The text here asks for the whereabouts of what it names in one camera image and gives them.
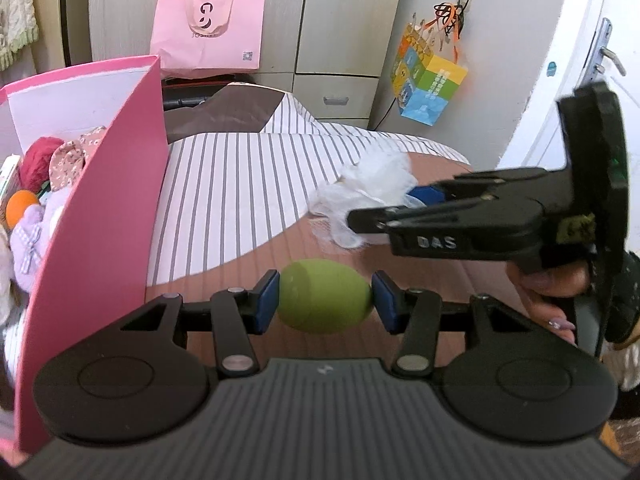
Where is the person's right hand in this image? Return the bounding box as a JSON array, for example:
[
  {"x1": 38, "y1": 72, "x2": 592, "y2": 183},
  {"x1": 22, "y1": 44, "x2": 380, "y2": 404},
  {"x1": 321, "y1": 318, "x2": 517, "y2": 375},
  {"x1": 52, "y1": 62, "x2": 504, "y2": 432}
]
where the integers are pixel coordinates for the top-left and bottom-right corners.
[{"x1": 506, "y1": 262, "x2": 590, "y2": 344}]

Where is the white mesh bath puff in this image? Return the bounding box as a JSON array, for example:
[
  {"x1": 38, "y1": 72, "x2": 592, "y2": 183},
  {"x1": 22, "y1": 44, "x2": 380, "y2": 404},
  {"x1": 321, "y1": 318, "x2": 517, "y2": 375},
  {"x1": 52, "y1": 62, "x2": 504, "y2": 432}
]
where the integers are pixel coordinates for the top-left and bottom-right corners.
[{"x1": 308, "y1": 150, "x2": 422, "y2": 249}]

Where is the beige wardrobe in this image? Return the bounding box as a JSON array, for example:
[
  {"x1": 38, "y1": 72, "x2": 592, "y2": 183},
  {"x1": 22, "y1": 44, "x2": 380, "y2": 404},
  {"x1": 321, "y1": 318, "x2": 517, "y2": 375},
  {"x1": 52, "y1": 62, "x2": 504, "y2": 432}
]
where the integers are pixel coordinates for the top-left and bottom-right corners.
[{"x1": 29, "y1": 0, "x2": 409, "y2": 131}]

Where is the purple plush toy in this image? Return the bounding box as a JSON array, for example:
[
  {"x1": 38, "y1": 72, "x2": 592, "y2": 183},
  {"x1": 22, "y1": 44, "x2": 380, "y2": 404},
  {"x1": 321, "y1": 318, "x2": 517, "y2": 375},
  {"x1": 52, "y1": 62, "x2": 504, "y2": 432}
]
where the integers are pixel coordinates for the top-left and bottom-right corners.
[{"x1": 10, "y1": 205, "x2": 64, "y2": 294}]

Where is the green egg-shaped sponge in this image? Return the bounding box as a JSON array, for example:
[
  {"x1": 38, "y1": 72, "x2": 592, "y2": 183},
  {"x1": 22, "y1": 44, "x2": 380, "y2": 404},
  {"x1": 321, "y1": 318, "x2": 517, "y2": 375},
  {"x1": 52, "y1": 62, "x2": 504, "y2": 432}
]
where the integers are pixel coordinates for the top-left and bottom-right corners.
[{"x1": 277, "y1": 259, "x2": 372, "y2": 334}]

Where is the pink paper shopping bag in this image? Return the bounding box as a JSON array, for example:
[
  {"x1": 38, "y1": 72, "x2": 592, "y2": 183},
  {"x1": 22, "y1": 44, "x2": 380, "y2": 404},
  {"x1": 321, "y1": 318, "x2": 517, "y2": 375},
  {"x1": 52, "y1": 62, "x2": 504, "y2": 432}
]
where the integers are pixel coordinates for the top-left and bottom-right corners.
[{"x1": 150, "y1": 0, "x2": 265, "y2": 79}]

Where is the colourful paper gift bag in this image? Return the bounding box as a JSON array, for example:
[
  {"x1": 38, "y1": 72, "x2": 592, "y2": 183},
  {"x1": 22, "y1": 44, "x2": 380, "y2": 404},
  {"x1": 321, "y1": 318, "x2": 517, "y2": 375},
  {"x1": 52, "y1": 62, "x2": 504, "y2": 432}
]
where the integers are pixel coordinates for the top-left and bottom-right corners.
[{"x1": 390, "y1": 21, "x2": 468, "y2": 126}]

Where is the white door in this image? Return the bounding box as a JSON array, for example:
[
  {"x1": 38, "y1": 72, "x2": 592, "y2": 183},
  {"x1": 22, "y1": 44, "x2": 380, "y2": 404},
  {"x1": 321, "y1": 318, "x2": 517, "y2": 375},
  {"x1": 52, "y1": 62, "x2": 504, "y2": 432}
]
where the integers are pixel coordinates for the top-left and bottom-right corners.
[{"x1": 508, "y1": 0, "x2": 640, "y2": 174}]

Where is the silver door handle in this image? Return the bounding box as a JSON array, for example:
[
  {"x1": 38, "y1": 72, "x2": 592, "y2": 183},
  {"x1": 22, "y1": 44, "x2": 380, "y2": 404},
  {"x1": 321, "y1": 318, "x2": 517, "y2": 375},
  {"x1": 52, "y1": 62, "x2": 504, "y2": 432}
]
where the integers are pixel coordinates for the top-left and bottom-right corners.
[{"x1": 584, "y1": 18, "x2": 627, "y2": 84}]

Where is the brown bed mat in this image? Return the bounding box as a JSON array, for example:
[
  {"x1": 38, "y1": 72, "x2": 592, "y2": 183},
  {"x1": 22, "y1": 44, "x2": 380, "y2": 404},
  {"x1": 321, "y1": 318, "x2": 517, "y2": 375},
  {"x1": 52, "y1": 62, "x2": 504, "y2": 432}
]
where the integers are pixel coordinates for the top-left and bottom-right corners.
[{"x1": 143, "y1": 152, "x2": 551, "y2": 369}]

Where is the red fluffy floral pouch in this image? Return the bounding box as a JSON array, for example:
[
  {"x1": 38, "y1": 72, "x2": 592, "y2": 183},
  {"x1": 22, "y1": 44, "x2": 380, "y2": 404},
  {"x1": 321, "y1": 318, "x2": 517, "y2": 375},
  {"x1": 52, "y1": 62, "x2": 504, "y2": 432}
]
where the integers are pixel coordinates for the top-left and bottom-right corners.
[{"x1": 18, "y1": 127, "x2": 106, "y2": 194}]

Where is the hanging knitted cloth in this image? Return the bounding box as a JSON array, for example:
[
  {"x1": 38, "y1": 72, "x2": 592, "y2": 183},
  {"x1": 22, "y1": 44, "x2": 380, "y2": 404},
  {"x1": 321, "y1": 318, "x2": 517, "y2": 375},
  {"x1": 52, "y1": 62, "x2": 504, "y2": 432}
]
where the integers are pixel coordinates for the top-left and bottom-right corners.
[{"x1": 1, "y1": 0, "x2": 39, "y2": 70}]

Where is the pink cardboard box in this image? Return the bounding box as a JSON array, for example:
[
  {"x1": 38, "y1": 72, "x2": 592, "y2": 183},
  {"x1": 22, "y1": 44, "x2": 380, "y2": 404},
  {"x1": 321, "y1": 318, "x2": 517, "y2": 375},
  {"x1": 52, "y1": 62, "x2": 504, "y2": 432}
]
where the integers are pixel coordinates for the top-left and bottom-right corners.
[{"x1": 1, "y1": 56, "x2": 168, "y2": 452}]

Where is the small white tissue pack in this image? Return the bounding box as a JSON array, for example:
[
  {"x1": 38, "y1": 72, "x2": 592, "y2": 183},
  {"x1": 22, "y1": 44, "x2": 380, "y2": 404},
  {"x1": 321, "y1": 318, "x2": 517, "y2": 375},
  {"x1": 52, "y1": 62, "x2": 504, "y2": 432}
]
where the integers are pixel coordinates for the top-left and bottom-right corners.
[{"x1": 0, "y1": 154, "x2": 22, "y2": 200}]

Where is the black chair back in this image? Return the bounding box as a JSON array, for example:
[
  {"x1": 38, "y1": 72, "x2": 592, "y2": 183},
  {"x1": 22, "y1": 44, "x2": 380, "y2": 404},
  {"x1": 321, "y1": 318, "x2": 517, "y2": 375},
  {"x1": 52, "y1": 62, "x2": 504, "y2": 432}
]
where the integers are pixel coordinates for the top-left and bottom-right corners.
[{"x1": 162, "y1": 74, "x2": 255, "y2": 110}]

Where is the orange ball toy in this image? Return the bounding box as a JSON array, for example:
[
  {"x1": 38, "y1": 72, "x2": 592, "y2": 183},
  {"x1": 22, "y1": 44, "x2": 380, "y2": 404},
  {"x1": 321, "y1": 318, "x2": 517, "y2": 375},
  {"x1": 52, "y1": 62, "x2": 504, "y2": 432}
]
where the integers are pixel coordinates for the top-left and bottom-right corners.
[{"x1": 6, "y1": 190, "x2": 39, "y2": 230}]

